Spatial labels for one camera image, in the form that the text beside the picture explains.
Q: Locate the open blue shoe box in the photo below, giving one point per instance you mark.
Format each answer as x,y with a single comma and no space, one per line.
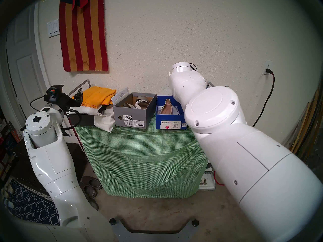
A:
171,121

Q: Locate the white wall outlet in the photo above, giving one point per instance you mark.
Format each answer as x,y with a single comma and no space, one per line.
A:
267,66

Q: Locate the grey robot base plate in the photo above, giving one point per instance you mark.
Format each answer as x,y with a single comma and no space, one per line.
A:
154,237

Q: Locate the thin red cane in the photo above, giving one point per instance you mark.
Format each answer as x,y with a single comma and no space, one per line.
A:
79,140

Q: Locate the dark brown wooden chest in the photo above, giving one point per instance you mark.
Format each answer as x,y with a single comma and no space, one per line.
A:
79,155

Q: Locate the silver snake-print platform sandal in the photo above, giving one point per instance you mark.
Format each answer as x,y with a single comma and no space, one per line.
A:
141,102
127,105

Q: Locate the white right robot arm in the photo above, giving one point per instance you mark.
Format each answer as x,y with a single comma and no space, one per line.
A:
252,155

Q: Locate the beige ballet shoe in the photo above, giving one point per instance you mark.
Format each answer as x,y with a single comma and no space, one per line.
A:
166,109

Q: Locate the folded orange cloth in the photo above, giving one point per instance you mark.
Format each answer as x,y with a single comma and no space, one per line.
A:
98,96

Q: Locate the cluttered storage shelf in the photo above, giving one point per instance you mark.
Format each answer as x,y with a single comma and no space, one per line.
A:
7,148

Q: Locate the leaning wooden boards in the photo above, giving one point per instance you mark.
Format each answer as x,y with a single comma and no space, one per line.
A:
307,125

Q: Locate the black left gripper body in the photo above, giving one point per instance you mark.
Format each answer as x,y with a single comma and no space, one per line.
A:
64,99

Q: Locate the folded white cloth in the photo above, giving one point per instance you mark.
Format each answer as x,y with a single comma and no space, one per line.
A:
87,120

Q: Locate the white panel door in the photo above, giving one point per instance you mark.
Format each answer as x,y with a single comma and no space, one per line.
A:
25,55

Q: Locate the black base knob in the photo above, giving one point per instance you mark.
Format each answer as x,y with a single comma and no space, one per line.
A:
112,221
195,223

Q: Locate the grey cardboard shoe box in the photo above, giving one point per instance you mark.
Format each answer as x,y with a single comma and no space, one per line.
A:
133,115

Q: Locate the red orange striped flag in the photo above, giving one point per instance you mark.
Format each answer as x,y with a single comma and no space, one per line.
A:
83,37

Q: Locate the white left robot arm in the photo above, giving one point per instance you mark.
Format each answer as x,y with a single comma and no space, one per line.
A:
53,163

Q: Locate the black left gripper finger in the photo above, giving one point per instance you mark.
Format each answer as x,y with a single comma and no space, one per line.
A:
80,94

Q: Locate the white slipper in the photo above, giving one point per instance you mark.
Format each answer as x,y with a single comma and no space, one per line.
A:
8,203
7,188

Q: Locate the white printed box lid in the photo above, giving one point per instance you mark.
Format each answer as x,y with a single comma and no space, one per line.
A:
119,96

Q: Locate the green checked tablecloth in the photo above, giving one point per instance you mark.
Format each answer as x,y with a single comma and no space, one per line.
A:
143,158

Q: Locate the white double light switch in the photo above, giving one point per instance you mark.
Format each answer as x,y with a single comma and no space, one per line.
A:
53,29

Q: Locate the dark olive sandal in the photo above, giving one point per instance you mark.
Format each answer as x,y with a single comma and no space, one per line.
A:
95,205

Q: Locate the white floor device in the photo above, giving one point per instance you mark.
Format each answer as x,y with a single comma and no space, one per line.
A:
207,181

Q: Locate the navy patterned rug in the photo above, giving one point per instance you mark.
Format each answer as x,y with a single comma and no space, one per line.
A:
27,206

